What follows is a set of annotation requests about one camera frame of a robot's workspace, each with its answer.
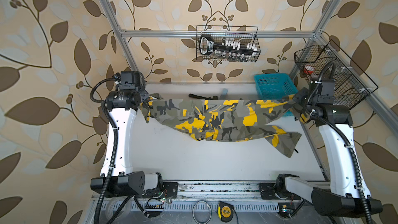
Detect teal plastic basket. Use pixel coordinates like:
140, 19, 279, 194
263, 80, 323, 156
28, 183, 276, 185
254, 73, 298, 101

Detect camouflage yellow green trousers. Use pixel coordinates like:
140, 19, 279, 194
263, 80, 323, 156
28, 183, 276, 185
141, 94, 302, 158

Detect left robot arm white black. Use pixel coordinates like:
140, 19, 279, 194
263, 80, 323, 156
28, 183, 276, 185
90, 71, 178, 224

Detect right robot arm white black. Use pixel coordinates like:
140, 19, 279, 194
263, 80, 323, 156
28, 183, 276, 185
270, 61, 382, 224

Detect red capped item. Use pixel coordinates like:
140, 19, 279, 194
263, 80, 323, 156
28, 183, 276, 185
303, 65, 315, 75

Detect light blue grey block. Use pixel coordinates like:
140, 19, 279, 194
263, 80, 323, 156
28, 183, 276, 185
220, 89, 228, 100

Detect black socket set holder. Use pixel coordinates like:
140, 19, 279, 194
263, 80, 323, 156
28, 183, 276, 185
199, 34, 261, 56

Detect clear tape roll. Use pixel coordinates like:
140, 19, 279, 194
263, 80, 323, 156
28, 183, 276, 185
105, 197, 132, 222

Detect yellow black tape measure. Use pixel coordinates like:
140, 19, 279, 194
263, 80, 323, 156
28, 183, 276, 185
217, 201, 234, 223

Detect black wire basket right wall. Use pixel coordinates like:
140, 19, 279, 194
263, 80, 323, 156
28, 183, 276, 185
294, 38, 378, 109

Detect black wire basket wall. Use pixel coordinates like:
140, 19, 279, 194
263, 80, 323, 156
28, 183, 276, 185
294, 38, 378, 109
196, 25, 261, 63

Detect black wire basket back wall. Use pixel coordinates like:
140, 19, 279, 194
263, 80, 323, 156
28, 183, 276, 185
196, 25, 261, 63

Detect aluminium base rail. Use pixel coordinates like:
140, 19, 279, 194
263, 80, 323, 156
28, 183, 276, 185
93, 180, 327, 203

